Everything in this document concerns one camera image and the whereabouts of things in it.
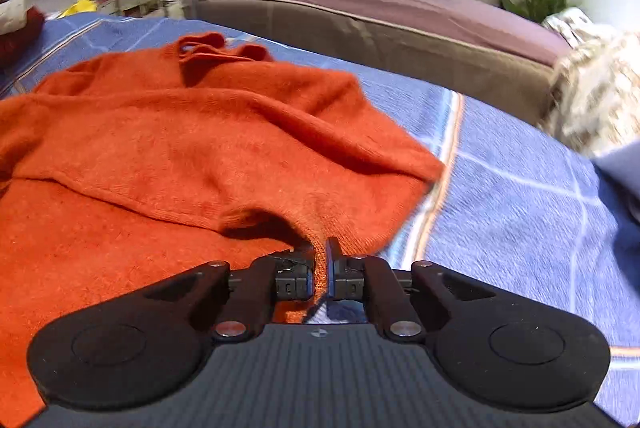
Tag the brown covered bed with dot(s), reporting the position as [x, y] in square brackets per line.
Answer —
[375, 37]

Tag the orange knit sweater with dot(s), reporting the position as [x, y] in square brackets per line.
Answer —
[175, 132]

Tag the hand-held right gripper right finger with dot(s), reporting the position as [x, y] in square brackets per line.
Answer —
[334, 268]

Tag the yellow bundle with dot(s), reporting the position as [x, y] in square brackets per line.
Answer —
[77, 7]

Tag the dark red buttoned cardigan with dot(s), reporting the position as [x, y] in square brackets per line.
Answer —
[20, 40]

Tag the beige patterned blanket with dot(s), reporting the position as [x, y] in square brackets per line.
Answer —
[595, 87]

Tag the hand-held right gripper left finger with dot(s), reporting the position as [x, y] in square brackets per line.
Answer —
[305, 278]

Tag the blue checked bedsheet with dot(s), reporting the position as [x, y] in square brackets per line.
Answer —
[500, 208]

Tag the white polka dot cloth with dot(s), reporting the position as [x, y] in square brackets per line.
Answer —
[10, 15]

